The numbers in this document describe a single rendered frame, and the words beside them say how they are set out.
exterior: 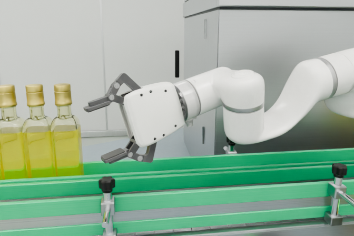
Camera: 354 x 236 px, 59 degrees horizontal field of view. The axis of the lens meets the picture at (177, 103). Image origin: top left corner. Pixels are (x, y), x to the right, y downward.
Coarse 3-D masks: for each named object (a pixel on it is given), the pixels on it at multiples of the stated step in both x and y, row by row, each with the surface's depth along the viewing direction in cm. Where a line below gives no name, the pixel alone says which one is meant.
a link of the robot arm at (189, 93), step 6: (174, 84) 58; (180, 84) 57; (186, 84) 57; (180, 90) 56; (186, 90) 56; (192, 90) 57; (186, 96) 56; (192, 96) 56; (186, 102) 56; (192, 102) 56; (198, 102) 57; (192, 108) 57; (198, 108) 57; (192, 114) 57; (198, 114) 59; (186, 120) 58; (192, 120) 60
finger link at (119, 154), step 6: (114, 150) 55; (120, 150) 55; (126, 150) 54; (102, 156) 54; (108, 156) 53; (114, 156) 53; (120, 156) 53; (126, 156) 54; (138, 156) 55; (108, 162) 52; (114, 162) 53
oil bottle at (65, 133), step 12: (60, 84) 66; (60, 96) 65; (60, 108) 66; (60, 120) 66; (72, 120) 67; (60, 132) 66; (72, 132) 66; (60, 144) 67; (72, 144) 67; (60, 156) 67; (72, 156) 68; (60, 168) 68; (72, 168) 68
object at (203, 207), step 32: (160, 192) 61; (192, 192) 61; (224, 192) 62; (256, 192) 63; (288, 192) 64; (320, 192) 65; (352, 192) 66; (0, 224) 58; (32, 224) 59; (64, 224) 59; (96, 224) 60; (128, 224) 61; (160, 224) 62; (192, 224) 63; (224, 224) 64
